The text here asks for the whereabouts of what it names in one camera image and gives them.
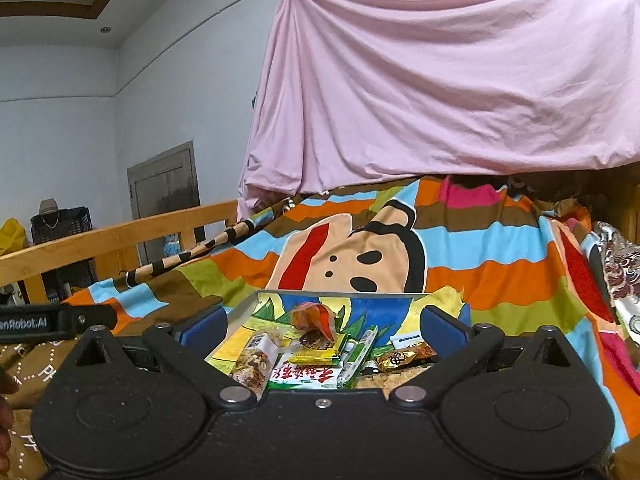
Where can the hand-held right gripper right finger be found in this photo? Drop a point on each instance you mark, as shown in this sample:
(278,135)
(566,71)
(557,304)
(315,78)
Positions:
(440,327)

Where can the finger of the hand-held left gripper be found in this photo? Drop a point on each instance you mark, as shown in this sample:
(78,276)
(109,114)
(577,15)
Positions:
(85,320)

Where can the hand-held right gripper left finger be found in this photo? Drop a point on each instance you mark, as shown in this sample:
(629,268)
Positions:
(205,332)

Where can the blue and white packet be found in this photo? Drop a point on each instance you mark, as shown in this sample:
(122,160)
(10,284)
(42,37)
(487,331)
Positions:
(407,339)

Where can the grey cardboard box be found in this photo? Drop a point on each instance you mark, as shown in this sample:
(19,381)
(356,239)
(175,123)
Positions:
(242,310)

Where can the gold panda print packet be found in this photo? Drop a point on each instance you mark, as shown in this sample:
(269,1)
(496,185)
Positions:
(400,357)

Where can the clear nut bar packet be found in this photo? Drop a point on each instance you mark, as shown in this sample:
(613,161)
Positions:
(252,365)

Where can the clear floss cake packet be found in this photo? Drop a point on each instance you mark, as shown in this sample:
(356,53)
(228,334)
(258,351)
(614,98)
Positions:
(390,382)

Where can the green tube snack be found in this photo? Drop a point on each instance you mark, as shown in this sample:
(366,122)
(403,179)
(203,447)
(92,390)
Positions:
(357,360)

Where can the white and green packet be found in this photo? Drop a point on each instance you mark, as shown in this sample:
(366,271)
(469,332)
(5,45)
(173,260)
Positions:
(300,375)

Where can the orange snack packet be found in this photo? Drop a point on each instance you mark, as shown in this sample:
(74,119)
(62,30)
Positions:
(312,320)

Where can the yellow stick packet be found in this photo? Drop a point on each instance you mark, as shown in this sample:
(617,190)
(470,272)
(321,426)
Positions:
(312,358)

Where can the person's left hand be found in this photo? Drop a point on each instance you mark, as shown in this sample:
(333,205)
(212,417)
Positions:
(6,384)

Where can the black plastic crate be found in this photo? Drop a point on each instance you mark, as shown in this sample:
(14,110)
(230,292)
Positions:
(75,275)
(65,227)

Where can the striped cartoon blanket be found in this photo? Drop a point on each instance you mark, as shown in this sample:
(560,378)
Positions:
(475,270)

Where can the yellow bag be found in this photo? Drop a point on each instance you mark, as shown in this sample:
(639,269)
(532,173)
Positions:
(11,237)

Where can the straw hat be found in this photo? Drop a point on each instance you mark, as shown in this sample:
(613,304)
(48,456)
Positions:
(49,207)

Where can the grey wooden door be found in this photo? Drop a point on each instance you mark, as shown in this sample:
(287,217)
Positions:
(165,185)

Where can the floral satin sheet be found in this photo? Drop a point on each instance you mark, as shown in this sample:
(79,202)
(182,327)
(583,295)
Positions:
(620,270)

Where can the wooden bed headboard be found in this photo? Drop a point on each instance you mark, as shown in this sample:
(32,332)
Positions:
(627,200)

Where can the pink sheet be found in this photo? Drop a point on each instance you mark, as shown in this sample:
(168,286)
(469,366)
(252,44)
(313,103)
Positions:
(450,85)

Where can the wooden bed rail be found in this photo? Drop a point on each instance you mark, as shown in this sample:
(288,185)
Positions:
(125,235)

